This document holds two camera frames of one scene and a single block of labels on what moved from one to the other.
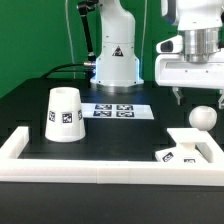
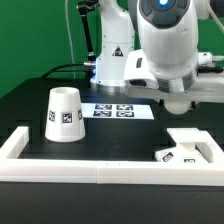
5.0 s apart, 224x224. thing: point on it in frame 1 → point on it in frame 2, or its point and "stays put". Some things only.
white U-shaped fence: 107,171 stays put
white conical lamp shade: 64,118 stays put
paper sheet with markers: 117,111 stays put
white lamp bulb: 203,118 → 177,106
